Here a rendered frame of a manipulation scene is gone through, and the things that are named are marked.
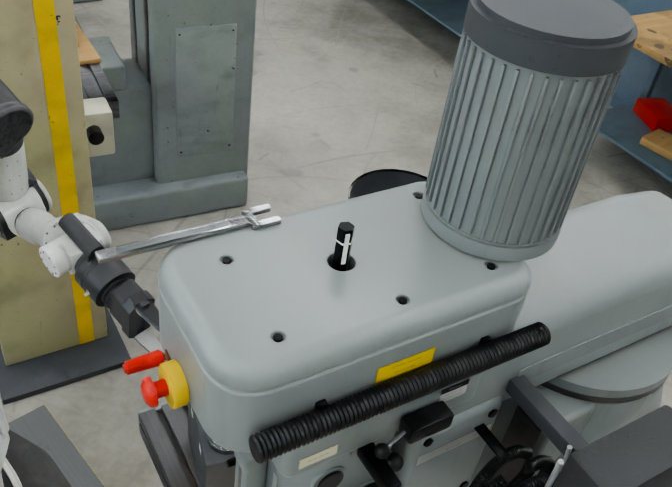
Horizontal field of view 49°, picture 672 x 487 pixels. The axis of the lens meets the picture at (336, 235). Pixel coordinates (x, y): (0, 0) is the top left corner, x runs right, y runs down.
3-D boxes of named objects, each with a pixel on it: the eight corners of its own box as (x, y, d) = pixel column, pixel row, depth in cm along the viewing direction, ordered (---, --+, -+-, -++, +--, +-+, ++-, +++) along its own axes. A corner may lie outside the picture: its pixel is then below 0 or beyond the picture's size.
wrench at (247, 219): (101, 269, 90) (101, 264, 90) (92, 250, 93) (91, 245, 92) (280, 224, 101) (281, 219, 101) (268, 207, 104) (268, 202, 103)
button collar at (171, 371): (175, 419, 94) (174, 388, 90) (158, 385, 98) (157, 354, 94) (190, 413, 95) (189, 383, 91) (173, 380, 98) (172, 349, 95)
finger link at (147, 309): (156, 334, 130) (134, 310, 132) (171, 324, 132) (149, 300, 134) (156, 330, 129) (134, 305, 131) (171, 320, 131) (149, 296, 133)
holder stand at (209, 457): (204, 513, 169) (205, 462, 157) (187, 435, 185) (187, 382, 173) (256, 501, 173) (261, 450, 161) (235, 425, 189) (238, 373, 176)
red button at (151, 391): (148, 416, 92) (147, 396, 90) (138, 393, 95) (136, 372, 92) (174, 407, 94) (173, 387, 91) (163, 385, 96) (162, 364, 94)
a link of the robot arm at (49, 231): (76, 273, 140) (45, 256, 149) (117, 250, 145) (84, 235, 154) (63, 244, 137) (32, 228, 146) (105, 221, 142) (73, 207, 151)
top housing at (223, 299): (222, 476, 88) (225, 389, 78) (147, 329, 105) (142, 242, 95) (517, 354, 110) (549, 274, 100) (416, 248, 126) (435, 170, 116)
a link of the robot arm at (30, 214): (36, 263, 148) (-2, 241, 161) (81, 238, 154) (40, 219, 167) (14, 217, 143) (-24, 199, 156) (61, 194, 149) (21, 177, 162)
